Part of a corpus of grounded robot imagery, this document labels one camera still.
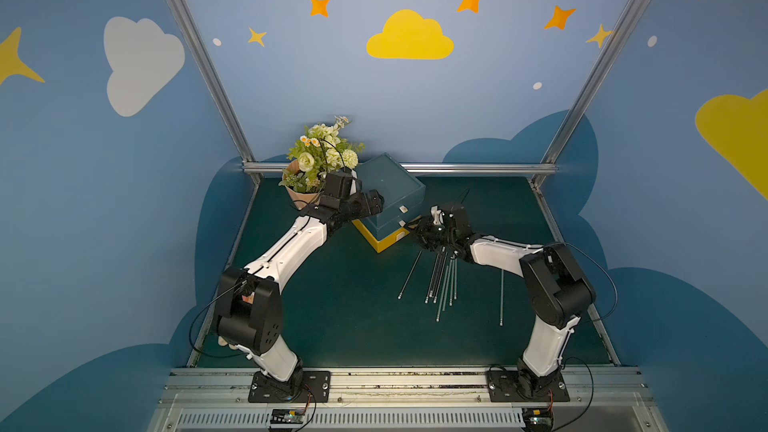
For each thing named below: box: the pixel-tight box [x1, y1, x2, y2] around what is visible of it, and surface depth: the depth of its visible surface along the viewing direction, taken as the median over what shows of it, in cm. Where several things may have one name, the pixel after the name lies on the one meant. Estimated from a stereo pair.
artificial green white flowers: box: [278, 116, 366, 194], surface depth 91 cm
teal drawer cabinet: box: [355, 152, 426, 240], surface depth 93 cm
